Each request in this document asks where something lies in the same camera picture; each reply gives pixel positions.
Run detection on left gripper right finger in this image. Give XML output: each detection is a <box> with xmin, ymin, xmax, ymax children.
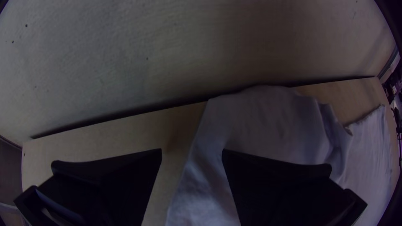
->
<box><xmin>222</xmin><ymin>149</ymin><xmax>368</xmax><ymax>226</ymax></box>

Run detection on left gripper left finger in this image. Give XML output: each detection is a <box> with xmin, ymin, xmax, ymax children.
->
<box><xmin>13</xmin><ymin>149</ymin><xmax>162</xmax><ymax>226</ymax></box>

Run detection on white t-shirt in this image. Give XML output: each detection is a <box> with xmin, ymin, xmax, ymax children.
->
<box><xmin>165</xmin><ymin>85</ymin><xmax>397</xmax><ymax>226</ymax></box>

